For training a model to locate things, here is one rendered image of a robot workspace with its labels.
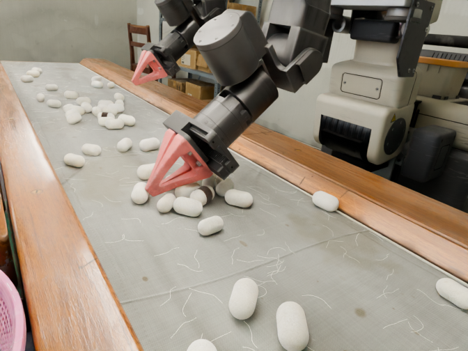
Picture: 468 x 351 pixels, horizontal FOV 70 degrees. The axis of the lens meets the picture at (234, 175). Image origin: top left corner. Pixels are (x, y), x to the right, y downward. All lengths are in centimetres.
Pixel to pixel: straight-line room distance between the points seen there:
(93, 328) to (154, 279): 8
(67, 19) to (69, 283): 506
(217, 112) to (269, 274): 20
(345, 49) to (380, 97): 178
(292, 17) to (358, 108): 55
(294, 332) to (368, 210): 24
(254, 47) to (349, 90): 64
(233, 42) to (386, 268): 28
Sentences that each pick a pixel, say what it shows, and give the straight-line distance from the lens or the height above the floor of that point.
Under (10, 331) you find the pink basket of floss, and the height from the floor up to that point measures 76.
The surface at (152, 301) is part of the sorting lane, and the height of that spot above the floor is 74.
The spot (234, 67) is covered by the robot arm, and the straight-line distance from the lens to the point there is 39.
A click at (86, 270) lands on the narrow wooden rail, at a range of 29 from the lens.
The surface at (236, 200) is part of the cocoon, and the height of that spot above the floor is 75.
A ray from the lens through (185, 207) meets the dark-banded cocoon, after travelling 39.
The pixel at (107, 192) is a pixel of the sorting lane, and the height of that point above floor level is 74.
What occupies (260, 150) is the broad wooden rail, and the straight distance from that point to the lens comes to 59.
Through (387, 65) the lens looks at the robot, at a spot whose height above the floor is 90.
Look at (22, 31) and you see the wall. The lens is 518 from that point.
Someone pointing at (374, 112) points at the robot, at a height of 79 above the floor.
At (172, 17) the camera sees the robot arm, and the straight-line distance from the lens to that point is 84.
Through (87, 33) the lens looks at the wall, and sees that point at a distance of 535.
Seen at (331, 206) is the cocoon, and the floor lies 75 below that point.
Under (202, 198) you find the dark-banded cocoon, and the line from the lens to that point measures 41.
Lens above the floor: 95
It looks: 23 degrees down
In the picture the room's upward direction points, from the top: 6 degrees clockwise
